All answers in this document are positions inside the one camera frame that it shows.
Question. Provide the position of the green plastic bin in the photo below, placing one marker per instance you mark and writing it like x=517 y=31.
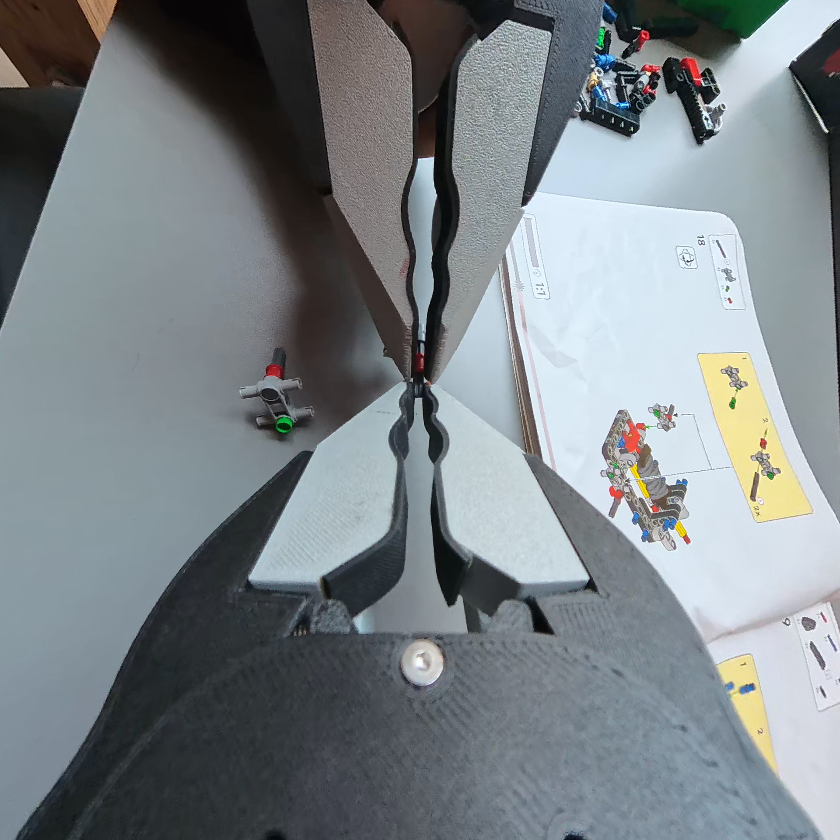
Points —
x=728 y=16

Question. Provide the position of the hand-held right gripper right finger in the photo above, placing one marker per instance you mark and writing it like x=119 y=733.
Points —
x=512 y=518

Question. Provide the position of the dark lego set box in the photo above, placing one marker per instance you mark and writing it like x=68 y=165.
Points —
x=820 y=85

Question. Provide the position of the lego instruction booklet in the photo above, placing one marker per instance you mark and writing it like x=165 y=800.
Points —
x=623 y=295

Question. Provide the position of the small grey lego connector assembly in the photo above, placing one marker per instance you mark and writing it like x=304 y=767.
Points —
x=270 y=392
x=420 y=359

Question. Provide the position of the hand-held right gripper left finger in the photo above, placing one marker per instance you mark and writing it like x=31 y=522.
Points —
x=328 y=512

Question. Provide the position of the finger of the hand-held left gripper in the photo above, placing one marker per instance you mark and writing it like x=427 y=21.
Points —
x=361 y=131
x=492 y=131

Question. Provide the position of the person's left hand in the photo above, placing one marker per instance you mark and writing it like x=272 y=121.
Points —
x=433 y=79

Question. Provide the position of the wooden panel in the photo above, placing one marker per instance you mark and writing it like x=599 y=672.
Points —
x=46 y=33

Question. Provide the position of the pile of loose lego pieces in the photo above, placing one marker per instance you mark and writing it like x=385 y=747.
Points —
x=623 y=92

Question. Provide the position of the black red lego beam assembly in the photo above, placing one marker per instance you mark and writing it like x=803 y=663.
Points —
x=686 y=82

